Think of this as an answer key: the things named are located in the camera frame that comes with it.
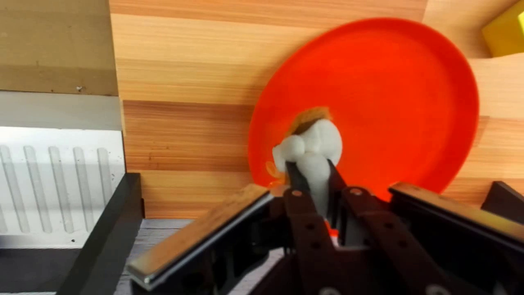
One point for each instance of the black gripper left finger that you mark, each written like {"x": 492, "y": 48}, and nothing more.
{"x": 309, "y": 235}

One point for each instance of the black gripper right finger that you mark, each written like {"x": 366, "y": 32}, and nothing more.
{"x": 387, "y": 235}

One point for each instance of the white mushroom toy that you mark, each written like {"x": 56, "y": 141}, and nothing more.
{"x": 320, "y": 145}

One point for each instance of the orange round plate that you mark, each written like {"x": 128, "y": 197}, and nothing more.
{"x": 394, "y": 99}

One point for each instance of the yellow block toy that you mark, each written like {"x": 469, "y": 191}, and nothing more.
{"x": 508, "y": 35}

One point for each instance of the brown cardboard sheet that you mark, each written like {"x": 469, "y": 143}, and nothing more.
{"x": 55, "y": 43}

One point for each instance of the black slanted frame beam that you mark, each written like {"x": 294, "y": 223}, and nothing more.
{"x": 505, "y": 202}

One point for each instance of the black upright frame beam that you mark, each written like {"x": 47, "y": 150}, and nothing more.
{"x": 104, "y": 235}

